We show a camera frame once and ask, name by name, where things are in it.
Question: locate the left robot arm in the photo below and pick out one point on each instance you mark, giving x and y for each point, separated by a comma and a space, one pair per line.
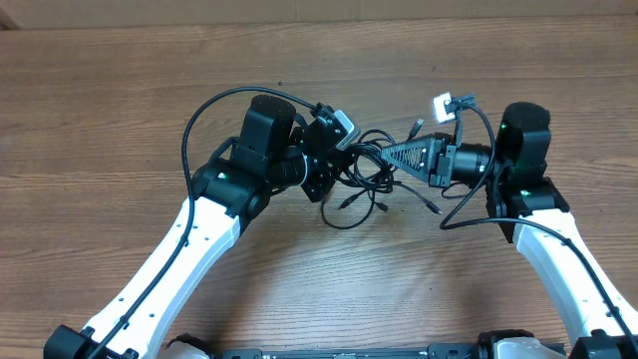
275, 149

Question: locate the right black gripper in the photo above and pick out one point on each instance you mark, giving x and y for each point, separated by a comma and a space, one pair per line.
436, 176

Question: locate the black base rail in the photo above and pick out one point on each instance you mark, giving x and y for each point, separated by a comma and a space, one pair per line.
186, 346

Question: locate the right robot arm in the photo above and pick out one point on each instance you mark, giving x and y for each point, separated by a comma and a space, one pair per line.
533, 216

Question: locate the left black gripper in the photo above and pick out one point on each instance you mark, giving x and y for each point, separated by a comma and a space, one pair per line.
329, 168

